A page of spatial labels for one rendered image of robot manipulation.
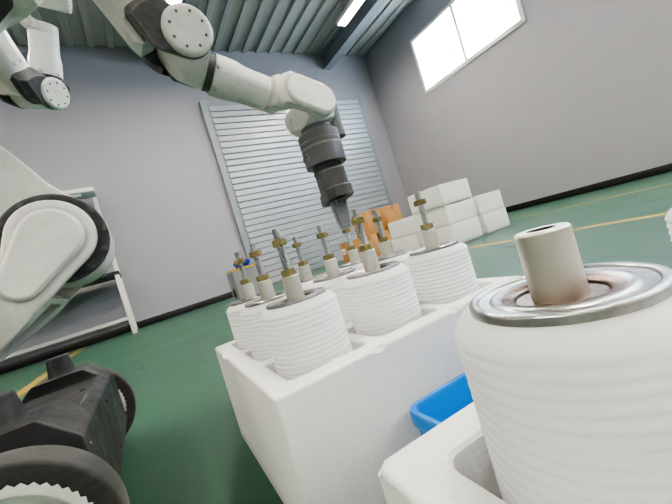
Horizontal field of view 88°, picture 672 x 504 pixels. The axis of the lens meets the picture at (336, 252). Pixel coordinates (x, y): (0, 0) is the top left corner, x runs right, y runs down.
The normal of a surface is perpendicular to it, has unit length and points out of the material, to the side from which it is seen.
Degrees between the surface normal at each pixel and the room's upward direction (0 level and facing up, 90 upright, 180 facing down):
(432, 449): 0
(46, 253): 90
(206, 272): 90
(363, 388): 90
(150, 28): 103
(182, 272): 90
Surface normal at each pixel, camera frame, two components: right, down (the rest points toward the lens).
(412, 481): -0.29, -0.96
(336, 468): 0.45, -0.12
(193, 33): 0.51, 0.10
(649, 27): -0.82, 0.26
